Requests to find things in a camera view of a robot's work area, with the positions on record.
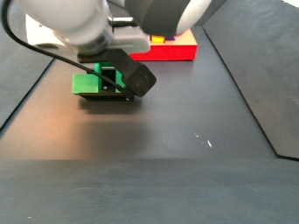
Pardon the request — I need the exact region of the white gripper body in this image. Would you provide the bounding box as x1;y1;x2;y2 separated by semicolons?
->
24;14;152;64

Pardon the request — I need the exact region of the green bridge-shaped object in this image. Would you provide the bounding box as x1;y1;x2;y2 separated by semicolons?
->
72;62;125;95

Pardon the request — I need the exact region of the black angle fixture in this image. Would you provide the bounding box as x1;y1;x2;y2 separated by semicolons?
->
78;68;136;102

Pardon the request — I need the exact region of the red base board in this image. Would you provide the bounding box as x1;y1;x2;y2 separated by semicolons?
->
129;30;199;61

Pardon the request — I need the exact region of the yellow long bar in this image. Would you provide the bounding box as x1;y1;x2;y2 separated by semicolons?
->
151;35;164;44

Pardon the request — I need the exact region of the blue block right rear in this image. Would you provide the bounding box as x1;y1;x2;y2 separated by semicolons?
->
164;36;175;41

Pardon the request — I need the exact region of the black cable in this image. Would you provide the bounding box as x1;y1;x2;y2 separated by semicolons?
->
0;0;132;99

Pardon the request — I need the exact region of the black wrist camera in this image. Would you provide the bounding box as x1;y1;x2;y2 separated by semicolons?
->
77;49;156;99

